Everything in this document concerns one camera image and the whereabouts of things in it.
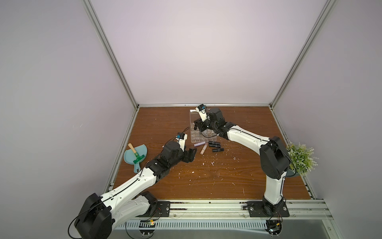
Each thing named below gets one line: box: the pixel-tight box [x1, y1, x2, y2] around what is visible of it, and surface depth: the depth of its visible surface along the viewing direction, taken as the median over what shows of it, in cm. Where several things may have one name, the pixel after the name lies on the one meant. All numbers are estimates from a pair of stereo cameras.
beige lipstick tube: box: [199, 141, 209, 155], surface depth 96 cm
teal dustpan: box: [123, 143, 148, 174], surface depth 96 cm
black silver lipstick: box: [211, 147, 225, 153], surface depth 95 cm
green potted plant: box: [286, 141, 319, 176], surface depth 74 cm
